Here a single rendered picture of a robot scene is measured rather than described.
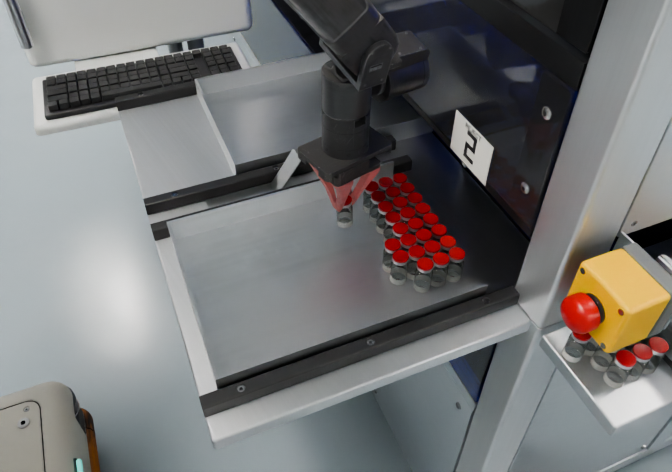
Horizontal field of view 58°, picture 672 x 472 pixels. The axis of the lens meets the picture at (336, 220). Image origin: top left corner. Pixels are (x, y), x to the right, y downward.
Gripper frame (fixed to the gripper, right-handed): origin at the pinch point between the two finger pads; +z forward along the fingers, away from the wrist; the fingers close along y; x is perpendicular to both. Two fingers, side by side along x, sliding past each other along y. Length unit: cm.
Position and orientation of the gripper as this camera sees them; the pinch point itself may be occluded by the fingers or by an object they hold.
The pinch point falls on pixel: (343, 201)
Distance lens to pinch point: 80.8
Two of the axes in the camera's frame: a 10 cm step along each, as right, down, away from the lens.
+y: 7.9, -4.2, 4.5
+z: -0.1, 7.2, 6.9
